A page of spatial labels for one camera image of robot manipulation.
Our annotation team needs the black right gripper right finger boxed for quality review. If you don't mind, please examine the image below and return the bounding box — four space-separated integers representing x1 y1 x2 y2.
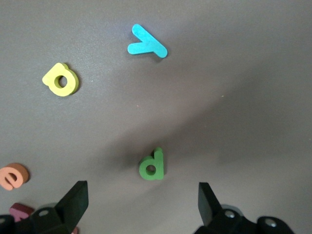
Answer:
194 182 295 234

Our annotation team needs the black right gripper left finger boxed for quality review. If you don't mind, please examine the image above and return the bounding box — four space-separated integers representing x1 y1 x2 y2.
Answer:
0 180 89 234

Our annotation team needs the green foam letter d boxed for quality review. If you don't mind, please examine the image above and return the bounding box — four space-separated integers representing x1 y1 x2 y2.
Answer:
138 147 165 181

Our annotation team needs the yellow foam letter a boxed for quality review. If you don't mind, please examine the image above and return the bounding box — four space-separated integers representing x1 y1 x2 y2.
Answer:
42 62 80 97

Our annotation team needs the teal foam letter y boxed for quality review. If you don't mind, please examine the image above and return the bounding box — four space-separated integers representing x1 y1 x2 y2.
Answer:
127 23 168 59

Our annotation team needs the dark red foam letter k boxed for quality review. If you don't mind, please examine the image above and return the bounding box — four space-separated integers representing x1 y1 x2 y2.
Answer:
9 203 35 222

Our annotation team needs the orange foam letter e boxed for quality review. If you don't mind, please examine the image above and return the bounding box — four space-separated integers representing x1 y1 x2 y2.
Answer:
0 162 30 191

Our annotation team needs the brown table cover sheet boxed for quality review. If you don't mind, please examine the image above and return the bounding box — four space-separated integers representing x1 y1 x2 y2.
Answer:
0 0 312 234

